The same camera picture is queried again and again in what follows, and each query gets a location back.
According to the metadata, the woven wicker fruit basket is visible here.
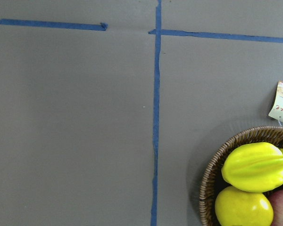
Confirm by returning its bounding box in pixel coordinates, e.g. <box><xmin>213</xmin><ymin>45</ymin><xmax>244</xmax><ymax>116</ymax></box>
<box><xmin>199</xmin><ymin>126</ymin><xmax>283</xmax><ymax>226</ymax></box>

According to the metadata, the yellow star fruit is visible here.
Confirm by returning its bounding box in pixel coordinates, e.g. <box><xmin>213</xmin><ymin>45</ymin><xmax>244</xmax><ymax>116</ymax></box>
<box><xmin>221</xmin><ymin>142</ymin><xmax>283</xmax><ymax>193</ymax></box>

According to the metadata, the yellow orange pear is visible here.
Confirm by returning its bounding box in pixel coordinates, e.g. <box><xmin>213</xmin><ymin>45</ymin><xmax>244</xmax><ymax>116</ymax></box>
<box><xmin>215</xmin><ymin>186</ymin><xmax>274</xmax><ymax>226</ymax></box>

